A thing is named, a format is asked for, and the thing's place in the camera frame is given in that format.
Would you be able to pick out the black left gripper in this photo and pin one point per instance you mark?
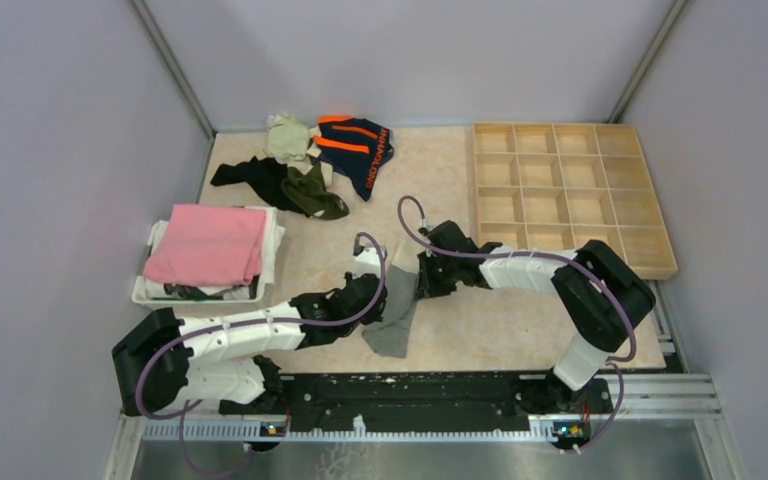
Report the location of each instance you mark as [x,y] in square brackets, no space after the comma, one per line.
[375,315]

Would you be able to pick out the light green underwear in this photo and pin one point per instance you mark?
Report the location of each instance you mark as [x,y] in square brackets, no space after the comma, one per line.
[287,138]

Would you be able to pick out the navy orange underwear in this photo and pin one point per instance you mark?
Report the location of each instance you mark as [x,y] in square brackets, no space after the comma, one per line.
[356,148]

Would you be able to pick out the white perforated plastic basket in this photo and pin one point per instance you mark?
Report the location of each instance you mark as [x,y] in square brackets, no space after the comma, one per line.
[139,292]

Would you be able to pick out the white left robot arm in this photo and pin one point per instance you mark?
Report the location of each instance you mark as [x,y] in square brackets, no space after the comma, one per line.
[169,364]

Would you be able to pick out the black underwear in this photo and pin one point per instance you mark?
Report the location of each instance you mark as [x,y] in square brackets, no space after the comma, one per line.
[265,177]

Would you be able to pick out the grey underwear white waistband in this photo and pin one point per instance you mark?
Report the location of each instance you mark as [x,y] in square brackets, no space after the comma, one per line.
[390,336]

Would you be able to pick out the dark green underwear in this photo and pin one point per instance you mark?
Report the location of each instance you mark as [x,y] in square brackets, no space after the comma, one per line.
[312,197]

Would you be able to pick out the aluminium frame rail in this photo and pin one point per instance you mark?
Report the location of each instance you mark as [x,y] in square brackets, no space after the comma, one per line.
[647,397]

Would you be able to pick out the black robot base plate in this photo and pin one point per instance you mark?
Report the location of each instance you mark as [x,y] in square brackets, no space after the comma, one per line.
[421,402]

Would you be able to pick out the wooden compartment tray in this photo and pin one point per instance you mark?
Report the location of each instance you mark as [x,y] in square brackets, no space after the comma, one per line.
[556,186]

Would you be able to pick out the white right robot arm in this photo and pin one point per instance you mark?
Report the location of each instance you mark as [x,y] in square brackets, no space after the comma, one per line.
[605,299]

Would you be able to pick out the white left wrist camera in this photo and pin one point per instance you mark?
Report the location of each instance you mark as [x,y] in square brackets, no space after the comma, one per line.
[367,262]

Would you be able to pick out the pink folded cloth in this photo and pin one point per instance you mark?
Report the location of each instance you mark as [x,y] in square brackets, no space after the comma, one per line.
[206,245]

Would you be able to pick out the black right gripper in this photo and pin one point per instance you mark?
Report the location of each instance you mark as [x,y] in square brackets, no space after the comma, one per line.
[427,287]

